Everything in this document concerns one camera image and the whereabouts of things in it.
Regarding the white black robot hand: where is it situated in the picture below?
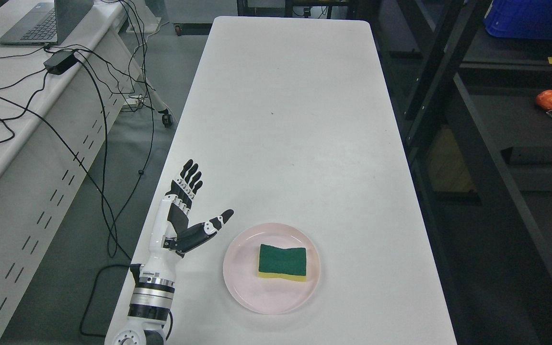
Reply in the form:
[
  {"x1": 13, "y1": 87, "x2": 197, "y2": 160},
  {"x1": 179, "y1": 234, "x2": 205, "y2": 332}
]
[{"x1": 140, "y1": 159, "x2": 234, "y2": 283}]

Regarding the green yellow sponge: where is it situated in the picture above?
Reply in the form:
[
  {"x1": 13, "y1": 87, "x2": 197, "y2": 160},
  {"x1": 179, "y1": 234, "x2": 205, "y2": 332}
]
[{"x1": 258, "y1": 244, "x2": 307, "y2": 282}]

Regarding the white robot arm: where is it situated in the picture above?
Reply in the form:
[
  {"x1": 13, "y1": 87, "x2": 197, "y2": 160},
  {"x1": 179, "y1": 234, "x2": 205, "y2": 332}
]
[{"x1": 106, "y1": 273, "x2": 175, "y2": 345}]

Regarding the dark metal shelf rack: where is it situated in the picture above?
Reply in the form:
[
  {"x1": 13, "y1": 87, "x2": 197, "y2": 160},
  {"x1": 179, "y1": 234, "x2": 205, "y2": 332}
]
[{"x1": 372, "y1": 0, "x2": 552, "y2": 345}]

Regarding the pink round plate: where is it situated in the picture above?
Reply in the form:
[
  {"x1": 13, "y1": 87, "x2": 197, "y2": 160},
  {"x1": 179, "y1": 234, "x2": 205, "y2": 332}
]
[{"x1": 223, "y1": 223, "x2": 321, "y2": 315}]

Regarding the white long table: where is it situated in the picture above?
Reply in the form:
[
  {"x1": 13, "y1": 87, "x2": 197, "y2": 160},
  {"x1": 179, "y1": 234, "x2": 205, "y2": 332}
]
[{"x1": 133, "y1": 17, "x2": 457, "y2": 345}]

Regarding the white side desk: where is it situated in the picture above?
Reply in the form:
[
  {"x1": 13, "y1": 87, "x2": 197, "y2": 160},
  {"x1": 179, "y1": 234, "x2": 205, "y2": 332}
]
[{"x1": 0, "y1": 0, "x2": 138, "y2": 339}]

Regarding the black power adapter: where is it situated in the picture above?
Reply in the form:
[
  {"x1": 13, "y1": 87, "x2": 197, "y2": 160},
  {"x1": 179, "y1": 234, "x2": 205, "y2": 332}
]
[{"x1": 43, "y1": 50, "x2": 78, "y2": 76}]

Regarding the grey laptop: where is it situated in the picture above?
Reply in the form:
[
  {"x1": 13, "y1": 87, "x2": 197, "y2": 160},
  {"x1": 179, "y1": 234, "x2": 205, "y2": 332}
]
[{"x1": 0, "y1": 0, "x2": 94, "y2": 46}]

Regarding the blue plastic bin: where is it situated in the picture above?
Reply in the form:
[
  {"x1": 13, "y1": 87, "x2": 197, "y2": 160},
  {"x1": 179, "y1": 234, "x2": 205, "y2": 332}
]
[{"x1": 483, "y1": 0, "x2": 552, "y2": 41}]

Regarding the black cable bundle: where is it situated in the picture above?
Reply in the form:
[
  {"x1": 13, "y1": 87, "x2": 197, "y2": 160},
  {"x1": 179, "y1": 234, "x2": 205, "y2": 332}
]
[{"x1": 0, "y1": 0, "x2": 171, "y2": 259}]

